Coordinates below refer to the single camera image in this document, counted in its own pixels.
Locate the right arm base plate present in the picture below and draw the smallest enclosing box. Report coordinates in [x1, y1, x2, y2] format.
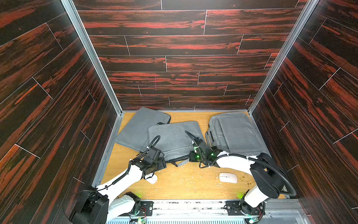
[224, 200, 266, 217]

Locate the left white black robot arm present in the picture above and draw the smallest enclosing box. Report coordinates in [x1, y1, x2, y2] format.
[67, 147, 167, 224]

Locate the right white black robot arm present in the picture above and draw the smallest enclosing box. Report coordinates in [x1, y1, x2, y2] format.
[185, 131, 297, 209]

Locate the aluminium front rail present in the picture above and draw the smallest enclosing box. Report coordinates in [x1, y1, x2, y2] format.
[71, 199, 311, 224]

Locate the left white computer mouse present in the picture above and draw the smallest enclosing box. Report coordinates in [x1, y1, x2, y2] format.
[145, 173, 158, 184]

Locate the grey laptop bag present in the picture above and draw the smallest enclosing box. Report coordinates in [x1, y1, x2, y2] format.
[115, 107, 171, 152]
[205, 112, 270, 156]
[147, 121, 204, 161]

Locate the white pink computer mouse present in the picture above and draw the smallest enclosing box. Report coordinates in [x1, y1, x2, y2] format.
[219, 173, 238, 184]

